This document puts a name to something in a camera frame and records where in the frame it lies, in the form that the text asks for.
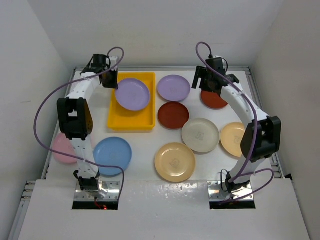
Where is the purple plate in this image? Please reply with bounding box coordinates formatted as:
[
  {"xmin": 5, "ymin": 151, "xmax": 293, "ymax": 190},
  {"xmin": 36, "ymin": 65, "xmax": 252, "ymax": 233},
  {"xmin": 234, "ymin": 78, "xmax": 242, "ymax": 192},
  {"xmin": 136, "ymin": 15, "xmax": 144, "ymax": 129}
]
[
  {"xmin": 115, "ymin": 78, "xmax": 151, "ymax": 112},
  {"xmin": 157, "ymin": 74, "xmax": 191, "ymax": 102}
]

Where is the white plate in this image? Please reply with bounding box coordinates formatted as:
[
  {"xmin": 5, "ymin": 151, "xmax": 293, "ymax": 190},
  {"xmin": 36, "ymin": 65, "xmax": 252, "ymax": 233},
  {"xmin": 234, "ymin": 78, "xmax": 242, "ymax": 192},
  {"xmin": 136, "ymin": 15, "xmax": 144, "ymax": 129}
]
[{"xmin": 181, "ymin": 118, "xmax": 220, "ymax": 153}]

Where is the blue plate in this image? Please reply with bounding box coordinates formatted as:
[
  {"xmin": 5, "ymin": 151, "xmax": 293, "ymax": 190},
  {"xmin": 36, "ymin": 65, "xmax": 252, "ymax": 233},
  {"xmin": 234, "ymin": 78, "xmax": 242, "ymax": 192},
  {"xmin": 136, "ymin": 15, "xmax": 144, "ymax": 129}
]
[{"xmin": 93, "ymin": 137, "xmax": 132, "ymax": 171}]

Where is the pink plate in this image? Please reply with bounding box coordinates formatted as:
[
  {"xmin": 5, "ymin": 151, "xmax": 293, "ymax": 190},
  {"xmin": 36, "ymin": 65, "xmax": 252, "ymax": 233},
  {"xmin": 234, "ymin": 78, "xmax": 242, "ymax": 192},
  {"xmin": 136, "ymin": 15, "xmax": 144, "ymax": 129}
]
[{"xmin": 51, "ymin": 132, "xmax": 77, "ymax": 165}]

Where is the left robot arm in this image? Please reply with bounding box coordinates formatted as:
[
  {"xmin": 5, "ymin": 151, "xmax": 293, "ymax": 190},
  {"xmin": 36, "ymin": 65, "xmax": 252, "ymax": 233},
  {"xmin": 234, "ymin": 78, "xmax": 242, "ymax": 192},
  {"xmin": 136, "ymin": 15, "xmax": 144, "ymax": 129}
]
[{"xmin": 57, "ymin": 54, "xmax": 119, "ymax": 193}]

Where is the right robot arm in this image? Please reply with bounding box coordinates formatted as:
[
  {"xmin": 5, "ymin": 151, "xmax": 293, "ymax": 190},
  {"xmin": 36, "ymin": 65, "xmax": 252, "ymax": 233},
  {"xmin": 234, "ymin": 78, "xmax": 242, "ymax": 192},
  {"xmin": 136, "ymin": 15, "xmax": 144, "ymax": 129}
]
[{"xmin": 192, "ymin": 55, "xmax": 282, "ymax": 193}]

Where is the yellow plastic bin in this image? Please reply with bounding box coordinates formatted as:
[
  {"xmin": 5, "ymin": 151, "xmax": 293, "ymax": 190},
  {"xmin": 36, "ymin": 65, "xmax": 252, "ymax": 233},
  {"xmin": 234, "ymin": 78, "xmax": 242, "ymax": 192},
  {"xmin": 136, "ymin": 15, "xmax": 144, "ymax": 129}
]
[{"xmin": 107, "ymin": 71, "xmax": 156, "ymax": 131}]

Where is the red plate far right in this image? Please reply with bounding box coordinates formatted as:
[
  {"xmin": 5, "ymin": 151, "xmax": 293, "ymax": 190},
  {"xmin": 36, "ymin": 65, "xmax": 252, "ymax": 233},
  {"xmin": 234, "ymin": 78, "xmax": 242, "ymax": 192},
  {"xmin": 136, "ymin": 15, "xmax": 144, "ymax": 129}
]
[{"xmin": 200, "ymin": 90, "xmax": 228, "ymax": 109}]

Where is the red plate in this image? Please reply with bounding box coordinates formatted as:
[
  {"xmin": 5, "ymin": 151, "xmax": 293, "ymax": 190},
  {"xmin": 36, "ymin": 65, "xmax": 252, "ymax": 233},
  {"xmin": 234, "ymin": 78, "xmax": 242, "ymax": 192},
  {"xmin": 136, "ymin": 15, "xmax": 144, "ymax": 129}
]
[
  {"xmin": 157, "ymin": 102, "xmax": 190, "ymax": 130},
  {"xmin": 200, "ymin": 90, "xmax": 228, "ymax": 109}
]

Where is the red plate centre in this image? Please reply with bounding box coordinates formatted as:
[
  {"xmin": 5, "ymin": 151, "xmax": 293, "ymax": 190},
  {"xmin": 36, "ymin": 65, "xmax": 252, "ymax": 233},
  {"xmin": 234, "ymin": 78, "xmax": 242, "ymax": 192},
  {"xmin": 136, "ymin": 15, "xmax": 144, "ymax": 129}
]
[{"xmin": 157, "ymin": 102, "xmax": 190, "ymax": 130}]

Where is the tan plate right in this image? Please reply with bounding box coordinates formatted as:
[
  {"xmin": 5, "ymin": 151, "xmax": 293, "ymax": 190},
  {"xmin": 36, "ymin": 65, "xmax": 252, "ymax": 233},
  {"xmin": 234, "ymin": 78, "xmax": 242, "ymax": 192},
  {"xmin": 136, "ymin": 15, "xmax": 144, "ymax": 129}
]
[{"xmin": 220, "ymin": 122, "xmax": 245, "ymax": 158}]

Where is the tan plate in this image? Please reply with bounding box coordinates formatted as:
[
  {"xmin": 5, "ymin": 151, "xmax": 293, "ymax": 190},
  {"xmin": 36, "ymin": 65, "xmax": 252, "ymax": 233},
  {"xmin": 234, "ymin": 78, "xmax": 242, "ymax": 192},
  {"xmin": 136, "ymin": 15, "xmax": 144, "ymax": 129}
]
[
  {"xmin": 154, "ymin": 142, "xmax": 196, "ymax": 183},
  {"xmin": 220, "ymin": 122, "xmax": 245, "ymax": 158}
]

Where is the tan plate front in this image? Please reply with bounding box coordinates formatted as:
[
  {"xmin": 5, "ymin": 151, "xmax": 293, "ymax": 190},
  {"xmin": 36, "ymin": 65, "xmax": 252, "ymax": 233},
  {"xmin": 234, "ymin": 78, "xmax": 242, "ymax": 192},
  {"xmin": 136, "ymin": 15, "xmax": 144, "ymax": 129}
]
[{"xmin": 154, "ymin": 142, "xmax": 196, "ymax": 183}]

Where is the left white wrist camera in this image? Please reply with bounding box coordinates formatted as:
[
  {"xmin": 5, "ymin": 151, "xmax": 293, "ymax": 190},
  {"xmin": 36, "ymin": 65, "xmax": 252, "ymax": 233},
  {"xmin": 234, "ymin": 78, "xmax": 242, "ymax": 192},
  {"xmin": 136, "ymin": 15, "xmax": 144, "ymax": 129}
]
[{"xmin": 106, "ymin": 55, "xmax": 119, "ymax": 68}]

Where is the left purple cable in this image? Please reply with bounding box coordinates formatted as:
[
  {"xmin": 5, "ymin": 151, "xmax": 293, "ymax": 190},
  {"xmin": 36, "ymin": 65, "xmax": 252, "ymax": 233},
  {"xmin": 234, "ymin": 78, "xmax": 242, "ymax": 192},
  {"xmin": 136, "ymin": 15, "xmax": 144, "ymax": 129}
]
[{"xmin": 33, "ymin": 46, "xmax": 125, "ymax": 201}]

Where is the purple cable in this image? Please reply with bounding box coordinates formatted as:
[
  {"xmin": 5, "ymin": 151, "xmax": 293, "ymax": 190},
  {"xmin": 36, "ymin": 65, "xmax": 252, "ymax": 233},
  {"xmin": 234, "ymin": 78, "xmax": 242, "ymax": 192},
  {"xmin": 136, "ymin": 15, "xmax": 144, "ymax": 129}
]
[
  {"xmin": 33, "ymin": 46, "xmax": 125, "ymax": 201},
  {"xmin": 195, "ymin": 41, "xmax": 275, "ymax": 204}
]

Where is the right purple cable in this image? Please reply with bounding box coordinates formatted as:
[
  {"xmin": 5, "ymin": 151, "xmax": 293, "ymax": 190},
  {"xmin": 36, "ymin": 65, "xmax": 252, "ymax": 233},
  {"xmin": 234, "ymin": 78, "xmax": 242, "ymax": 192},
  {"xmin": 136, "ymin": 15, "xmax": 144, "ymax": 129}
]
[{"xmin": 195, "ymin": 41, "xmax": 275, "ymax": 204}]

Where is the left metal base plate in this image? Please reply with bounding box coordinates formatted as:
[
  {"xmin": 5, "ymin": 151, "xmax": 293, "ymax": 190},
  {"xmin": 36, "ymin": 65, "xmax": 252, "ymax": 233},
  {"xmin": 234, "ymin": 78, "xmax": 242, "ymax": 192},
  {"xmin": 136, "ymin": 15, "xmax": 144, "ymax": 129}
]
[{"xmin": 73, "ymin": 180, "xmax": 121, "ymax": 202}]

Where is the metal base plate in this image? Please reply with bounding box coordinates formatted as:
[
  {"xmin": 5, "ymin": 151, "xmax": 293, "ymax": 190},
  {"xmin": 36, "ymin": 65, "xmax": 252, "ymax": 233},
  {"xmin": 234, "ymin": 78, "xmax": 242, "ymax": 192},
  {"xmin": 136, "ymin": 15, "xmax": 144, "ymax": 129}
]
[
  {"xmin": 73, "ymin": 180, "xmax": 121, "ymax": 202},
  {"xmin": 207, "ymin": 180, "xmax": 254, "ymax": 202}
]

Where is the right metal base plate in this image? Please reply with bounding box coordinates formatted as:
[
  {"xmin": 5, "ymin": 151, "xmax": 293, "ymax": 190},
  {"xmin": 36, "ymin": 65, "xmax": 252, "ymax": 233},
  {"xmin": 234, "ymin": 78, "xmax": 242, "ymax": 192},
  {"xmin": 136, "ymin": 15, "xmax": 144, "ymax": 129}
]
[{"xmin": 207, "ymin": 180, "xmax": 254, "ymax": 202}]

